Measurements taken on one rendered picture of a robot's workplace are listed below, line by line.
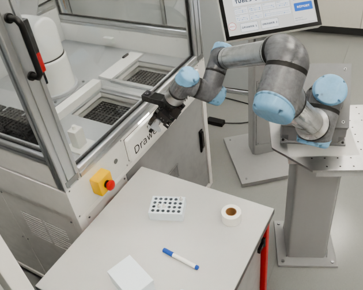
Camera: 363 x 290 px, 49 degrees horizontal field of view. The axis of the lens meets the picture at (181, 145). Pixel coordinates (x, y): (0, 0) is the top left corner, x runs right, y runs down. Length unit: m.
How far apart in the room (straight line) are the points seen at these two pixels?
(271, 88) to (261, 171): 1.63
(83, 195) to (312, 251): 1.26
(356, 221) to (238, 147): 0.92
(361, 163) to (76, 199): 1.09
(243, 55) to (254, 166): 1.50
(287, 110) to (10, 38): 0.74
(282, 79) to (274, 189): 1.59
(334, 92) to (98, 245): 0.97
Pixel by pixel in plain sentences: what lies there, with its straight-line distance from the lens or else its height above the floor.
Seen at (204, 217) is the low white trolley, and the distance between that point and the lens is 1.45.
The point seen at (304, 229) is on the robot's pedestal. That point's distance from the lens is 2.09.
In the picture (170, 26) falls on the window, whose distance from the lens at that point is 1.75.
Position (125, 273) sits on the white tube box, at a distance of 1.29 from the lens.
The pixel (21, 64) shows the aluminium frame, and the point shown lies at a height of 1.41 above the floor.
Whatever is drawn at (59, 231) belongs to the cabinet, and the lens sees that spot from 1.72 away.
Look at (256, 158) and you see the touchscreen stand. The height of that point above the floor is 0.04.
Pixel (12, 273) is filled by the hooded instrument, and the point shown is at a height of 1.12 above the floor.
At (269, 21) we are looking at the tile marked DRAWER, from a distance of 2.22.
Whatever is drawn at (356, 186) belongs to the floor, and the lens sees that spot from 2.71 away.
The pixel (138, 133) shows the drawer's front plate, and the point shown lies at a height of 0.92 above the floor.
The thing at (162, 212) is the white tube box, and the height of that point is 0.79.
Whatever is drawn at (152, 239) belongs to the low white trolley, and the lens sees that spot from 1.41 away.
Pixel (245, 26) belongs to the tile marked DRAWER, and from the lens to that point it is 2.19.
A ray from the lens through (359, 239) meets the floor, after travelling 2.43.
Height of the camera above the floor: 1.86
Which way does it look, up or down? 39 degrees down
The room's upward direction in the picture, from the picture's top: 8 degrees counter-clockwise
